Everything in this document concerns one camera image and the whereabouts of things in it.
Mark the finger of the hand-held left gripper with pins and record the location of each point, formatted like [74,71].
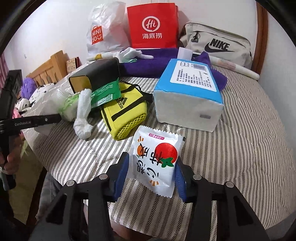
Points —
[34,122]

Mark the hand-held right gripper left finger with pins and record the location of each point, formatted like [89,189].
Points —
[122,172]

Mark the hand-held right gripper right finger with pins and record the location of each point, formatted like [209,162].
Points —
[180,183]

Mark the clear plastic bag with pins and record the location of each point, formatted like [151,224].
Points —
[52,102]

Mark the white tomato print snack packet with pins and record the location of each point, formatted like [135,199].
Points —
[152,162]

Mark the white knotted plastic bag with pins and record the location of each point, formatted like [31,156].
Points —
[82,109]

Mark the yellow mesh pouch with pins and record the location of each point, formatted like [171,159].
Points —
[129,113]

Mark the green packet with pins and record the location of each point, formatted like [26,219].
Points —
[104,95]

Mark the dark green box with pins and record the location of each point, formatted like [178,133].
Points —
[97,69]

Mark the blue tissue pack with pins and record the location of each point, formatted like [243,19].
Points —
[185,99]

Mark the person's left hand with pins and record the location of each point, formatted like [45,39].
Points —
[11,163]

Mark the white plush toy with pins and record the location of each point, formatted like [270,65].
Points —
[23,104]

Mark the purple plush toy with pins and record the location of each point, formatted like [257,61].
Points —
[29,87]

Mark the cardboard boxes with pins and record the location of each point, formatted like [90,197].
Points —
[50,69]

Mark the brown patterned box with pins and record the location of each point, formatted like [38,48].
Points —
[72,65]

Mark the striped bed cover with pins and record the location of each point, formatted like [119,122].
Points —
[242,139]

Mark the white yellow printed cloth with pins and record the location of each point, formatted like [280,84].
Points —
[99,56]

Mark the purple towel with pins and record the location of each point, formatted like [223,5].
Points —
[143,67]

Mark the white plastic shopping bag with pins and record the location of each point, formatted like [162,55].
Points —
[104,34]

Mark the white glove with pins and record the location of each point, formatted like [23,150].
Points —
[131,53]

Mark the white paper card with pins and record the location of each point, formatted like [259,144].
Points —
[185,53]

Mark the grey sling bag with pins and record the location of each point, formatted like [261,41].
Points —
[215,44]

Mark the red paper bag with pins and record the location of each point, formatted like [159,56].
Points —
[152,25]

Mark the wooden door frame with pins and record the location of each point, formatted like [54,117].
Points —
[260,34]

